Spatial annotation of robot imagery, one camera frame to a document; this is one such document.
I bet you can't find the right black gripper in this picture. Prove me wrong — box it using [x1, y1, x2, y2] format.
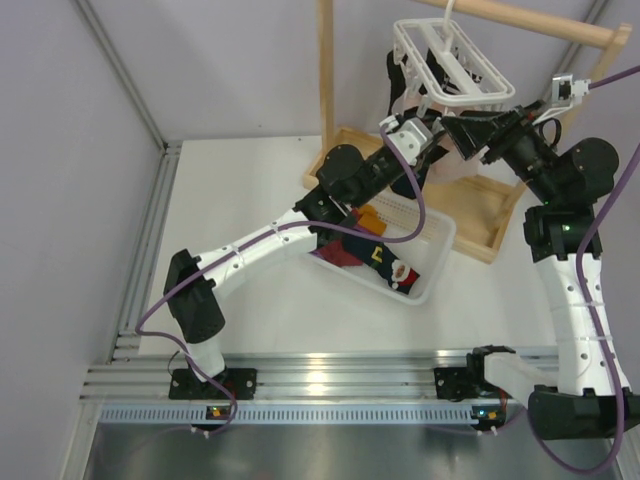
[441, 98, 560, 204]

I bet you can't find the white plastic clip hanger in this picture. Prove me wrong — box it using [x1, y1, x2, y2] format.
[391, 1, 515, 116]

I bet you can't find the navy santa sock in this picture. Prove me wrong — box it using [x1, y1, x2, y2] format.
[390, 172, 426, 200]
[341, 236, 420, 295]

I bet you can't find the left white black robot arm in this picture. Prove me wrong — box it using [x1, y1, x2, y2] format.
[164, 114, 444, 397]

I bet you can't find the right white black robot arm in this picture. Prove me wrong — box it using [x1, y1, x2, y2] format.
[439, 105, 639, 440]

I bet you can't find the black sock on hanger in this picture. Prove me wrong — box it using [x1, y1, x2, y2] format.
[386, 50, 406, 116]

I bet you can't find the black white striped sock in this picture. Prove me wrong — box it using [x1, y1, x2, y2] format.
[419, 47, 483, 95]

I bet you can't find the wooden drying rack stand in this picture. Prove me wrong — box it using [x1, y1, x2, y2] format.
[302, 1, 633, 264]

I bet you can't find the maroon orange sock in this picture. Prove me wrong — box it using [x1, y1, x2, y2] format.
[353, 204, 387, 237]

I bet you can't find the maroon purple sock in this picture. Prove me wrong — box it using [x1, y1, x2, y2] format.
[313, 240, 363, 268]

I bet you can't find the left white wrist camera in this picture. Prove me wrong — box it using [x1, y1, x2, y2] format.
[379, 116, 434, 167]

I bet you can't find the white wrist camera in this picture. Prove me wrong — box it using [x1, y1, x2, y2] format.
[550, 73, 591, 108]
[379, 116, 434, 167]

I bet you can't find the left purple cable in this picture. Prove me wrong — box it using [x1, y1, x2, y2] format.
[135, 124, 427, 436]

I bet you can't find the purple cable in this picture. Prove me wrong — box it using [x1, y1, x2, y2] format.
[135, 124, 427, 436]
[519, 63, 640, 474]

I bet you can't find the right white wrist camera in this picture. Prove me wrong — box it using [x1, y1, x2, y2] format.
[550, 73, 591, 108]

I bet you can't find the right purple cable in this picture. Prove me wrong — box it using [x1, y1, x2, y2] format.
[519, 63, 640, 474]

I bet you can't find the aluminium mounting rail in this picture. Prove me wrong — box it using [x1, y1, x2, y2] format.
[82, 347, 561, 404]

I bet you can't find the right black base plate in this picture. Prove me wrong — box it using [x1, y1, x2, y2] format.
[433, 367, 496, 402]

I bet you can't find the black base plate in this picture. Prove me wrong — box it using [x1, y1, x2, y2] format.
[168, 368, 257, 400]
[433, 367, 496, 402]

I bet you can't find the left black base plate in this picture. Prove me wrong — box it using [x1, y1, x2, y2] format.
[168, 368, 257, 400]

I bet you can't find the aluminium corner frame profile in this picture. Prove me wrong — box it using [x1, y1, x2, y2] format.
[72, 1, 181, 365]

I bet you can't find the grey slotted cable duct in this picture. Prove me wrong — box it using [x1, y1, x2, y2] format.
[99, 402, 504, 425]

